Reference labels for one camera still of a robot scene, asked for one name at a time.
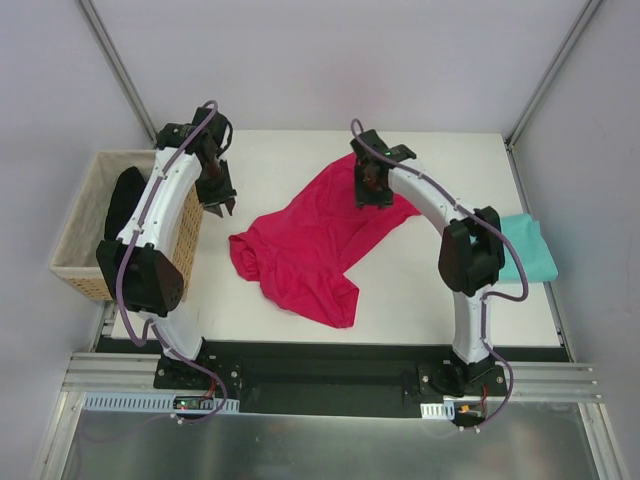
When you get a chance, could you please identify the pink t shirt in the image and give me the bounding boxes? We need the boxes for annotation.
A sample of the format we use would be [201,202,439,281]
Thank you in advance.
[229,155,419,329]

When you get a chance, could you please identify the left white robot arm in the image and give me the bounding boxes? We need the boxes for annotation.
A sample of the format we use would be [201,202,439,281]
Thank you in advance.
[96,100,237,389]

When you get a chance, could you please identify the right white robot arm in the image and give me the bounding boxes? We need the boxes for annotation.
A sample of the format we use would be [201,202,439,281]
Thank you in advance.
[351,129,505,395]

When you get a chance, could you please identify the black t shirt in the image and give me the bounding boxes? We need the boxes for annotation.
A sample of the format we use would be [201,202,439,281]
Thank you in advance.
[104,167,146,241]

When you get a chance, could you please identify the wicker laundry basket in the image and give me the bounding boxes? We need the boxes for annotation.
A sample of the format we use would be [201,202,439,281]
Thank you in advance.
[50,150,203,301]

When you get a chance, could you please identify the folded teal t shirt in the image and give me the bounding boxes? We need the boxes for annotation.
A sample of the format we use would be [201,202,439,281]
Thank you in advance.
[501,213,558,283]

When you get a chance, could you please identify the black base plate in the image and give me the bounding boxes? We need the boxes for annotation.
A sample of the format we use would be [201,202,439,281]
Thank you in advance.
[153,341,508,419]

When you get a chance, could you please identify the right rear aluminium post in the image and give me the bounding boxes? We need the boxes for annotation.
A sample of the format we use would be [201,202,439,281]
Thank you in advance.
[504,0,605,152]

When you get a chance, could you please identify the aluminium post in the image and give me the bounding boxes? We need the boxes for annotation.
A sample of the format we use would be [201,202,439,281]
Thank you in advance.
[75,0,157,144]
[504,0,605,152]

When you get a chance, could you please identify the left rear aluminium post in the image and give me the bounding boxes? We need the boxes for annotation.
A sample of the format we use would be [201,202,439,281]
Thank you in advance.
[75,0,157,144]

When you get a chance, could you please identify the left white cable duct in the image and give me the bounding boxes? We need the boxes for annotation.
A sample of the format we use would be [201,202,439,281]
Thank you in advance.
[84,393,240,415]

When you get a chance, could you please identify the white cable duct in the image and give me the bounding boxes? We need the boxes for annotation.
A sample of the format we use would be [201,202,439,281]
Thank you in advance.
[84,393,240,415]
[420,401,455,421]

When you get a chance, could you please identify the right white cable duct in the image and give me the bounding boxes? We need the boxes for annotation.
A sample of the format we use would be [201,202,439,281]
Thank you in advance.
[420,401,455,421]

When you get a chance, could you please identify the aluminium rail frame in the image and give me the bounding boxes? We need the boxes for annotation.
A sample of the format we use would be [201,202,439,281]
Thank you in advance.
[35,303,628,479]

